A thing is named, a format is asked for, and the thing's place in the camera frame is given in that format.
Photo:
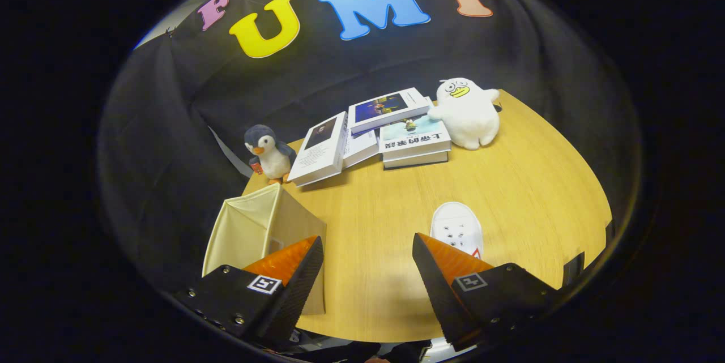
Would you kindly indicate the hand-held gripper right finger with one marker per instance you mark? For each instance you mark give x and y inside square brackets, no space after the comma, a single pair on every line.
[439,295]

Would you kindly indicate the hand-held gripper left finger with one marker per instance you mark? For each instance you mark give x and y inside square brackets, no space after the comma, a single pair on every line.
[294,300]

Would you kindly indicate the white sneaker shoe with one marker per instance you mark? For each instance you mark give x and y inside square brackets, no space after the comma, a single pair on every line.
[456,227]

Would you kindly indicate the beige fabric storage box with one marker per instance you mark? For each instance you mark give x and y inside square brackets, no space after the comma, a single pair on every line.
[249,227]

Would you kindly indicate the dark thin book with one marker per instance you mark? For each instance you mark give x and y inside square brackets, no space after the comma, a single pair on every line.
[416,160]

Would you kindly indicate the small black block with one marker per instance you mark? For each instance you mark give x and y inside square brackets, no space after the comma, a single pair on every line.
[609,233]
[573,268]

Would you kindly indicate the grey penguin plush toy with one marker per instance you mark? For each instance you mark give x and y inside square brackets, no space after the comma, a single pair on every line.
[272,153]

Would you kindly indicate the white book with portrait cover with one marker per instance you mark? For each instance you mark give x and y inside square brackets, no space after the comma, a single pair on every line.
[320,148]

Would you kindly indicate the book with teal cover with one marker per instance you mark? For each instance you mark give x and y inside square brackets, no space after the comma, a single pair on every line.
[413,136]

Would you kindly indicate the plain white book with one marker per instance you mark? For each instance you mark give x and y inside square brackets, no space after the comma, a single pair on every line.
[359,148]

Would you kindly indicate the white duck plush toy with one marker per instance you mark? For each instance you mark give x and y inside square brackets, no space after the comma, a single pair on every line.
[467,114]

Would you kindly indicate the black backdrop cloth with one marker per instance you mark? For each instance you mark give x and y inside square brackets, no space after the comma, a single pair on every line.
[170,125]

